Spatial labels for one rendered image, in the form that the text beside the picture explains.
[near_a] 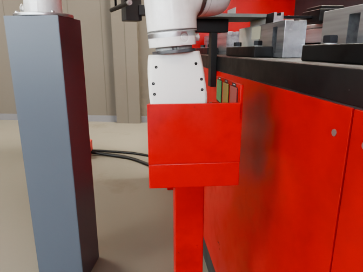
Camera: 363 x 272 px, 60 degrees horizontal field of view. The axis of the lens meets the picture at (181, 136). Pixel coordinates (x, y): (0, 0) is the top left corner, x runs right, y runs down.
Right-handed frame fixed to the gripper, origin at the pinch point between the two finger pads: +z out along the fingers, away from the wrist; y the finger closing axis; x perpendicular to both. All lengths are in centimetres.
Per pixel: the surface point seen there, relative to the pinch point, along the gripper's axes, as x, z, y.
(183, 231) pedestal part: -2.1, 21.3, 1.1
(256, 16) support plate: -43, -23, -29
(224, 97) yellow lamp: -5.0, -5.5, -9.6
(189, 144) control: 4.9, 0.3, -0.9
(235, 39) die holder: -83, -17, -33
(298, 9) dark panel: -129, -30, -81
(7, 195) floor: -138, 66, 105
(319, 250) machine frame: 18.0, 14.5, -17.5
